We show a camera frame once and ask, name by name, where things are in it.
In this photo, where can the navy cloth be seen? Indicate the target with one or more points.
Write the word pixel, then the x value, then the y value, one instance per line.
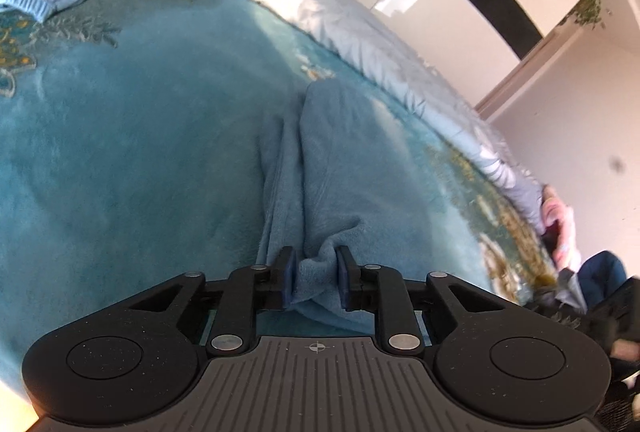
pixel 602 274

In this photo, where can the light grey cloth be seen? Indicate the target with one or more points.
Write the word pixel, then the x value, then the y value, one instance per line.
pixel 570 287

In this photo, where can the grey-blue flowered quilt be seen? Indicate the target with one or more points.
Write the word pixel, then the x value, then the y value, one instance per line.
pixel 325 6

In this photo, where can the pink cloth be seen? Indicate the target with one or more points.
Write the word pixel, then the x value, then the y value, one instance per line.
pixel 560 222

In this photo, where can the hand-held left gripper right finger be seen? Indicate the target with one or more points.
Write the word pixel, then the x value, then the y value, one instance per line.
pixel 343 279

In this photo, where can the teal floral blanket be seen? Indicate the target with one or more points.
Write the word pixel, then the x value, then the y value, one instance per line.
pixel 140 136

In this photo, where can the blue towel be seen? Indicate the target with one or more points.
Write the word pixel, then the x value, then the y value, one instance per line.
pixel 340 161

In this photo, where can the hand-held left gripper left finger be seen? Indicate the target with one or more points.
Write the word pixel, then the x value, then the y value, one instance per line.
pixel 287 279

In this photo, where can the green hanging plant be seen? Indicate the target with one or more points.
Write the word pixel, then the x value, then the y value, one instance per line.
pixel 590 9

